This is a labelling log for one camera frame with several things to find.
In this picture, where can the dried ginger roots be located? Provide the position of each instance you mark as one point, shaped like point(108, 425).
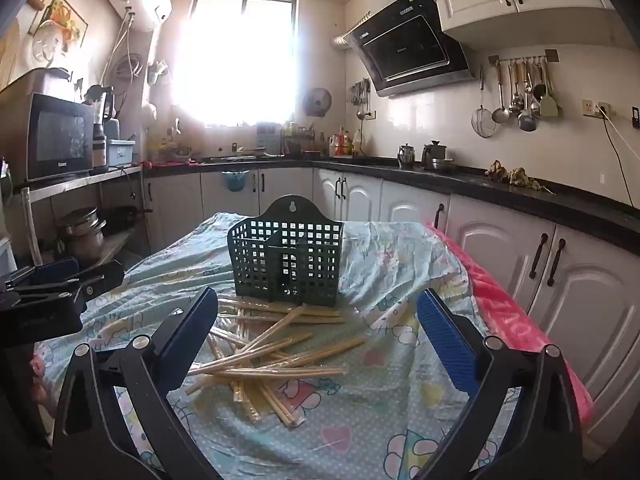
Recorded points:
point(510, 175)

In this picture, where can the white lower cabinets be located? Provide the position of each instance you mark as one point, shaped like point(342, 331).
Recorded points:
point(500, 250)

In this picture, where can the metal shelf rack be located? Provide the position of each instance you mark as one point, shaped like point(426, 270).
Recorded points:
point(75, 180)

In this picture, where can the woven bamboo tray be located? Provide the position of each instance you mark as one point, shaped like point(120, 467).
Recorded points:
point(7, 55)

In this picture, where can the fruit wall picture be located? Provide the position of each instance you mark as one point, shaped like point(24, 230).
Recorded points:
point(60, 10)

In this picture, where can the black microwave oven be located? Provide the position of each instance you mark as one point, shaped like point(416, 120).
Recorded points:
point(55, 135)

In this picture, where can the pile of chopsticks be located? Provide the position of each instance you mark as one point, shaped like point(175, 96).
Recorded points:
point(260, 347)

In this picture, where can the wall socket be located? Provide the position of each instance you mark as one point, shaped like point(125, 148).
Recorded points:
point(595, 108)

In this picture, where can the black range hood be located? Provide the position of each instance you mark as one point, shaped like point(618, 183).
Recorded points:
point(405, 50)

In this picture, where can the round wall fan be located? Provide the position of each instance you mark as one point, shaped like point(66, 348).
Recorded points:
point(317, 102)

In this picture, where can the wooden rolling pin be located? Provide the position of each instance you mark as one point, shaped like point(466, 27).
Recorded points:
point(36, 2)

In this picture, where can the black blender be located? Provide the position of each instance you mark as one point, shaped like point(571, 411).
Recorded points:
point(100, 145)

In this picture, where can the blue hanging bin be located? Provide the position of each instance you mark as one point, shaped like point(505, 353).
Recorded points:
point(235, 181)

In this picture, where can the cartoon printed light tablecloth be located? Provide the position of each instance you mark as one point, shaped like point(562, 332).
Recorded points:
point(390, 280)

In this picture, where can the red labelled bottle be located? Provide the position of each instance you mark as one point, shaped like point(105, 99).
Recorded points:
point(343, 145)

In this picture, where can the red cloth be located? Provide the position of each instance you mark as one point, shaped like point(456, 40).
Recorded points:
point(170, 163)

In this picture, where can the hanging small kitchen tools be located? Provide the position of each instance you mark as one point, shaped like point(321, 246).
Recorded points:
point(360, 95)

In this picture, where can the steel bowl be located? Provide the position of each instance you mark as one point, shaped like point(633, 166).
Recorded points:
point(444, 165)

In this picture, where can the silver exhaust duct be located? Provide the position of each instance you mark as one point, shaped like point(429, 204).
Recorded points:
point(345, 37)

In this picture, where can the steel soup ladle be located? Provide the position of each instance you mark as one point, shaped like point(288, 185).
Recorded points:
point(526, 122)

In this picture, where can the white hanging colander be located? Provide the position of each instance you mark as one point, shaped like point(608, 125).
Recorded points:
point(47, 42)

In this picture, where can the person's left hand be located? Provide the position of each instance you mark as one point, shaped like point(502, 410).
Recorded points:
point(37, 365)

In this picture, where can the steel lidded pot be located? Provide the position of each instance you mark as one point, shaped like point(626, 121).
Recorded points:
point(434, 152)

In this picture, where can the light blue utensil holder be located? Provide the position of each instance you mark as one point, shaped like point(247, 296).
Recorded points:
point(267, 137)

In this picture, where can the green spatula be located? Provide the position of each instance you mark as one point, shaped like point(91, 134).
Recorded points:
point(548, 105)

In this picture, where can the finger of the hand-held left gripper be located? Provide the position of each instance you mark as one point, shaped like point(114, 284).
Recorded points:
point(102, 280)
point(57, 269)

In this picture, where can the black stone countertop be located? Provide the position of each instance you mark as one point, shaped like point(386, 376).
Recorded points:
point(575, 205)

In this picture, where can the black frying pan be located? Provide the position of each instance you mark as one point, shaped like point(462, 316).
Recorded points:
point(125, 217)

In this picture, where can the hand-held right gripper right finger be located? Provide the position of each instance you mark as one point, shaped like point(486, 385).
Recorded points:
point(445, 340)

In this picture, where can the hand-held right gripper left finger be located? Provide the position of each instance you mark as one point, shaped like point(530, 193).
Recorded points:
point(192, 330)

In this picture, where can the black spice rack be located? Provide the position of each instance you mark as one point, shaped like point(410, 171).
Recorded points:
point(297, 142)

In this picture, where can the steel skimmer ladle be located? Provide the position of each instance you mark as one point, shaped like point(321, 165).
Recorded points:
point(500, 114)

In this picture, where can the utensil wall rail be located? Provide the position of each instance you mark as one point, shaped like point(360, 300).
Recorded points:
point(522, 56)

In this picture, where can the small steel kettle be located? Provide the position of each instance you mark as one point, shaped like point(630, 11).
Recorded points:
point(406, 156)

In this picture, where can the green plastic utensil basket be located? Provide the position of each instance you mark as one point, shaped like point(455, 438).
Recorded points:
point(310, 260)

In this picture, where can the pink cloth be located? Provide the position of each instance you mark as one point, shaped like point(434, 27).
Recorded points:
point(505, 315)

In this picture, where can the kitchen window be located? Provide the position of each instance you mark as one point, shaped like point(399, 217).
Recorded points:
point(245, 60)

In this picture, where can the light blue plastic box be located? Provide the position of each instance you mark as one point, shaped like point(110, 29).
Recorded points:
point(121, 152)

